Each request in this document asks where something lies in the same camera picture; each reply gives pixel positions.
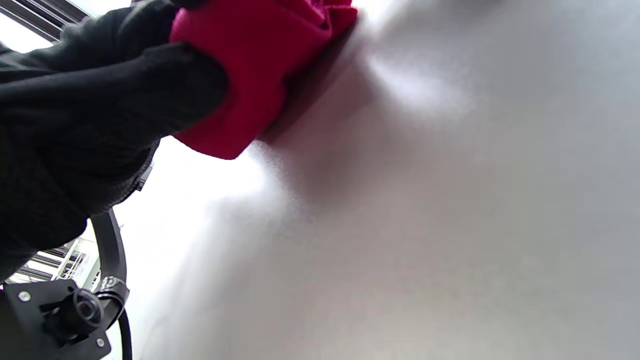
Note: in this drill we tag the person's left hand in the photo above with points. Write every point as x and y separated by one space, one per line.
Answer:
75 125

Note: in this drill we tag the person's right hand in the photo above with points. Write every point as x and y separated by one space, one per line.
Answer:
189 3

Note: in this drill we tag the long red sock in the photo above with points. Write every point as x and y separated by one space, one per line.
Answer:
260 75

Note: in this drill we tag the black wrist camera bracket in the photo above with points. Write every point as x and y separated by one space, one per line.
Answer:
55 320

